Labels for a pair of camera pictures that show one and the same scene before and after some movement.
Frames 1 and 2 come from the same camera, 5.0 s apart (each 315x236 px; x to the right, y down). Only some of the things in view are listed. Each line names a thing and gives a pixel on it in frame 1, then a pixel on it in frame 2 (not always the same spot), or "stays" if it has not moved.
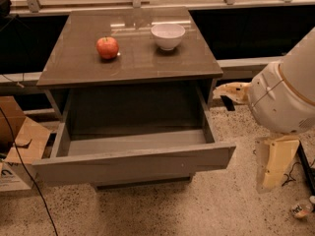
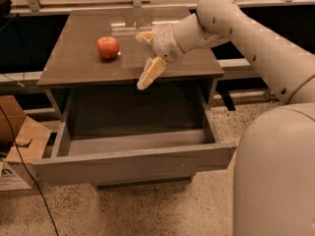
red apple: x=107 y=47 stays
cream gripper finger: x=281 y=150 -> x=154 y=68
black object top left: x=5 y=8 stays
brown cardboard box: x=21 y=138 stays
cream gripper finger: x=236 y=91 -> x=147 y=36
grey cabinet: x=141 y=118 stays
